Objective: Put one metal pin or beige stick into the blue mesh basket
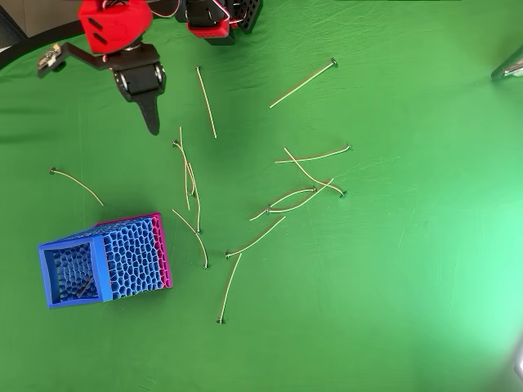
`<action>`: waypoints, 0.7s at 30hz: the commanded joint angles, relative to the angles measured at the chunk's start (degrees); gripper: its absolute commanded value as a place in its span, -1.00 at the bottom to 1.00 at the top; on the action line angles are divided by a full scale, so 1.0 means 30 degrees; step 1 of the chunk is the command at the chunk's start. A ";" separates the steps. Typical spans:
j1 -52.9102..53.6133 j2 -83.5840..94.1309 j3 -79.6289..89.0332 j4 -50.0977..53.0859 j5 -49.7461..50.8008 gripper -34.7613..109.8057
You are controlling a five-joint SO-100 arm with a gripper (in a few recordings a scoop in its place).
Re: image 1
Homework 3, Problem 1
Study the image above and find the candle wick with metal base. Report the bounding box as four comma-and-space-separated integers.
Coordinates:
172, 140, 191, 212
48, 167, 105, 207
264, 177, 335, 215
224, 216, 287, 260
275, 144, 353, 164
178, 126, 203, 236
194, 65, 218, 139
172, 209, 211, 270
249, 185, 319, 222
76, 276, 94, 299
284, 147, 348, 199
217, 252, 243, 326
269, 58, 338, 109

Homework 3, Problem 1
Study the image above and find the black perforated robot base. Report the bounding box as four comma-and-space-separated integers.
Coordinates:
235, 0, 263, 34

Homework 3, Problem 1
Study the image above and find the green cloth with black rim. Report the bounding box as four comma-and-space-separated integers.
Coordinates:
0, 0, 523, 392

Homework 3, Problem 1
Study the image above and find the dark grey furniture piece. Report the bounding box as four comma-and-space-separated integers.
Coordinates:
0, 6, 29, 44

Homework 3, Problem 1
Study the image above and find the silver metal stand pole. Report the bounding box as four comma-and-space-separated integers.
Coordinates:
490, 43, 523, 81

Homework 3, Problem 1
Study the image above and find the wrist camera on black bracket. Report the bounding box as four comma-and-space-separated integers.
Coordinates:
36, 42, 114, 79

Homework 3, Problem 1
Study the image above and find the blue and pink mesh basket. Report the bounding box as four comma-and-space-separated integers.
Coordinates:
37, 212, 174, 310

